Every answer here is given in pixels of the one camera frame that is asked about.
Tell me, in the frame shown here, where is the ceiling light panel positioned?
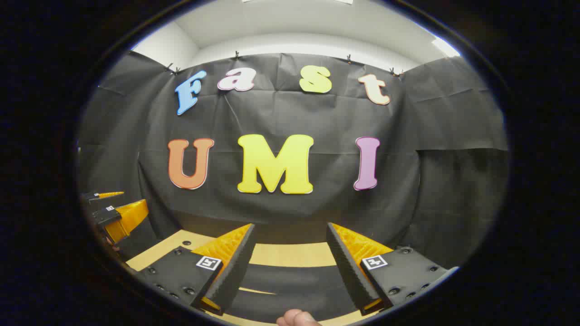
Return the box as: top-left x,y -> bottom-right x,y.
430,38 -> 461,58

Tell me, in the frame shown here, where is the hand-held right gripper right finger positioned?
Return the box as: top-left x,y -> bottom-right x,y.
326,222 -> 459,316

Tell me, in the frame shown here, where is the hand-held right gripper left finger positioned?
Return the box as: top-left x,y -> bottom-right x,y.
135,223 -> 258,316

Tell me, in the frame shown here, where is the black backdrop cloth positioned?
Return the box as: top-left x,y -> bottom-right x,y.
77,51 -> 510,272

